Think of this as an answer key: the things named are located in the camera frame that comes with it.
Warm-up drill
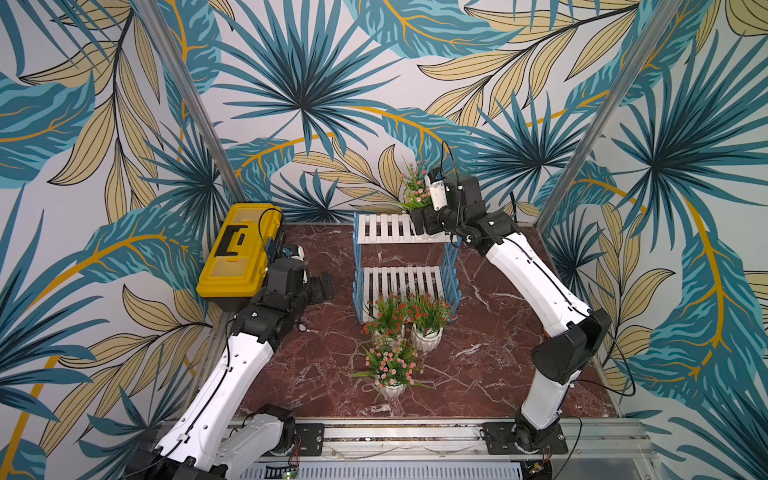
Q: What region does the pink flower pot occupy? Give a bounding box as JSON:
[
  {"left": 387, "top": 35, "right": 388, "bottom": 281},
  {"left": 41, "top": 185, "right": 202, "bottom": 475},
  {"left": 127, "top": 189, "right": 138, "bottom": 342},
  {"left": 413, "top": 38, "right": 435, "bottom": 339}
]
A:
[
  {"left": 399, "top": 161, "right": 432, "bottom": 213},
  {"left": 351, "top": 341, "right": 428, "bottom": 400}
]

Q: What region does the red flower pot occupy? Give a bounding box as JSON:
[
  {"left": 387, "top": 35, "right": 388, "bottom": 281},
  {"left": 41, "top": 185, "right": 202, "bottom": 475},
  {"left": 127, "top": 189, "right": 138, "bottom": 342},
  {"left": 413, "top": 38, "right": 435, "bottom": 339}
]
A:
[
  {"left": 363, "top": 295, "right": 407, "bottom": 344},
  {"left": 406, "top": 295, "right": 453, "bottom": 353}
]

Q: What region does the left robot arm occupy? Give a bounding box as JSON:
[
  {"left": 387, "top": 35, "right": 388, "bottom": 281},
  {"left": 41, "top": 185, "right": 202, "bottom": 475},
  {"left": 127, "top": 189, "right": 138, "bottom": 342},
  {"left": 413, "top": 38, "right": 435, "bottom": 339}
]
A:
[{"left": 123, "top": 257, "right": 335, "bottom": 479}]

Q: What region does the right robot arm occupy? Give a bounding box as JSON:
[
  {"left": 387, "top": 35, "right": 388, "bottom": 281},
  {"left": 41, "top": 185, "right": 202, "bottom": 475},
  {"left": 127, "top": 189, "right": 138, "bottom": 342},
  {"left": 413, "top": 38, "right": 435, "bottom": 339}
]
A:
[{"left": 410, "top": 169, "right": 611, "bottom": 454}]

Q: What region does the blue white two-tier rack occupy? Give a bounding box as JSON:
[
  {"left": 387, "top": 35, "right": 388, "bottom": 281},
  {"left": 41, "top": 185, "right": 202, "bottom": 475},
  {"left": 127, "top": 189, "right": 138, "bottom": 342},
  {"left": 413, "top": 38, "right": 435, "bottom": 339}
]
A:
[{"left": 352, "top": 213, "right": 462, "bottom": 324}]

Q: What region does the yellow black toolbox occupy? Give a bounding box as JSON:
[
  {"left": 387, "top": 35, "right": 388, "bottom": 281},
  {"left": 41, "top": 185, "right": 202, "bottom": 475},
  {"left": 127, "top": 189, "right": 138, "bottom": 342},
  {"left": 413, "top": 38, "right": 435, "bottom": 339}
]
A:
[{"left": 196, "top": 203, "right": 283, "bottom": 312}]

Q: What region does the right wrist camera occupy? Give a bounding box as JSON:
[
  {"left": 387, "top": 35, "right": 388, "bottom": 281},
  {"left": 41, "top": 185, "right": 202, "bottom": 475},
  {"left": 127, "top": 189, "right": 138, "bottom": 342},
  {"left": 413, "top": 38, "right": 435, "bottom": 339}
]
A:
[{"left": 426, "top": 173, "right": 448, "bottom": 211}]

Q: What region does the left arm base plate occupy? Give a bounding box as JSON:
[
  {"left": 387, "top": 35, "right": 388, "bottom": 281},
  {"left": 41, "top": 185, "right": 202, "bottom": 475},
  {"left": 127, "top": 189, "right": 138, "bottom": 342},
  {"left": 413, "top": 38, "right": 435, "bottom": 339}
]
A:
[{"left": 265, "top": 423, "right": 325, "bottom": 458}]

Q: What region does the aluminium front rail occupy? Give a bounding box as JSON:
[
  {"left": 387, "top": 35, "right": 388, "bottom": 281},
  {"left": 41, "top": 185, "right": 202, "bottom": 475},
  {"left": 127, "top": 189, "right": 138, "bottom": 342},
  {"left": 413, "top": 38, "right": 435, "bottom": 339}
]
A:
[{"left": 143, "top": 418, "right": 661, "bottom": 480}]

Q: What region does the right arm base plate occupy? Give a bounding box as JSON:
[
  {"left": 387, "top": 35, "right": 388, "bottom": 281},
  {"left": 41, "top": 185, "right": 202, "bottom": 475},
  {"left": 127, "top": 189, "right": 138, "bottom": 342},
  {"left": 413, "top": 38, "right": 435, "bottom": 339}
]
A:
[{"left": 480, "top": 422, "right": 569, "bottom": 455}]

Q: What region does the right corner metal post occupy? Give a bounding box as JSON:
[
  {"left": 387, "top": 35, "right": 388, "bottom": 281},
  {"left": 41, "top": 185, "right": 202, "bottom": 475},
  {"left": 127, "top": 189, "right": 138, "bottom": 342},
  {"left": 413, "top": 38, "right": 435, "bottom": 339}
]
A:
[{"left": 534, "top": 0, "right": 683, "bottom": 230}]

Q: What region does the corner metal post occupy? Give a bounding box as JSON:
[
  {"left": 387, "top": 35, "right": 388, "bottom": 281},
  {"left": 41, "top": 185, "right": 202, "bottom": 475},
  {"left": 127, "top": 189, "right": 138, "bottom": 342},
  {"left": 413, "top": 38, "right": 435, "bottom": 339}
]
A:
[
  {"left": 534, "top": 0, "right": 683, "bottom": 230},
  {"left": 135, "top": 0, "right": 248, "bottom": 203}
]

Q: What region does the left corner metal post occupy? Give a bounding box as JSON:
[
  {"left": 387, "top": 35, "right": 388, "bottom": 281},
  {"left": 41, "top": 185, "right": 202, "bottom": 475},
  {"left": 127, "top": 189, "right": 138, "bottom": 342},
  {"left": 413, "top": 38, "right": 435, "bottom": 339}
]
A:
[{"left": 135, "top": 0, "right": 248, "bottom": 203}]

